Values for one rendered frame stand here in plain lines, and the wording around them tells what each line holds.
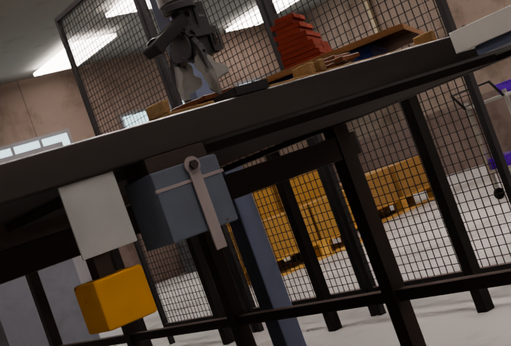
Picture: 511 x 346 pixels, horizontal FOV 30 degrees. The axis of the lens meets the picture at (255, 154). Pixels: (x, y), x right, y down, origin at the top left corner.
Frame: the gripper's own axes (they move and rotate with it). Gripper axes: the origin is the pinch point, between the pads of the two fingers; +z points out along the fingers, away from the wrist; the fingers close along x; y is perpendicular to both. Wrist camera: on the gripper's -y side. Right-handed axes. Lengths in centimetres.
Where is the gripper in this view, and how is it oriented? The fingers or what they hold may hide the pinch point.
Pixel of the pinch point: (201, 99)
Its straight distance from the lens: 193.3
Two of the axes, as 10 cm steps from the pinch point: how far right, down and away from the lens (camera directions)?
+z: 3.3, 9.4, -0.4
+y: 7.4, -2.3, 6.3
